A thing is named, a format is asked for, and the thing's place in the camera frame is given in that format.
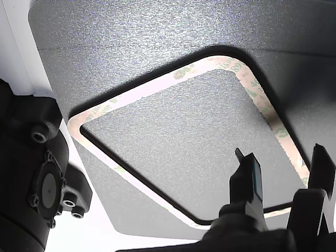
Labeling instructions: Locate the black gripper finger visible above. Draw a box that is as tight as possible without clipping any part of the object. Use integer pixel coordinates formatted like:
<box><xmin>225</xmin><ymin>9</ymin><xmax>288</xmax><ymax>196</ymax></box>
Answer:
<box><xmin>219</xmin><ymin>148</ymin><xmax>266</xmax><ymax>232</ymax></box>
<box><xmin>287</xmin><ymin>143</ymin><xmax>336</xmax><ymax>233</ymax></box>

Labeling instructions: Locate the beige adhesive liner strip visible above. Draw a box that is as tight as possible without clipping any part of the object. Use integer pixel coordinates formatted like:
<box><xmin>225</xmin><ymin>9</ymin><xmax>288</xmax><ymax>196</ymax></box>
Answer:
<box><xmin>67</xmin><ymin>54</ymin><xmax>312</xmax><ymax>230</ymax></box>

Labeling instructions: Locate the dark gray textured mat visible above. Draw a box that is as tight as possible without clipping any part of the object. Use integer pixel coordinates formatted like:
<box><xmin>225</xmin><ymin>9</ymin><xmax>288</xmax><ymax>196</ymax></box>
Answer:
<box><xmin>28</xmin><ymin>0</ymin><xmax>336</xmax><ymax>240</ymax></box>

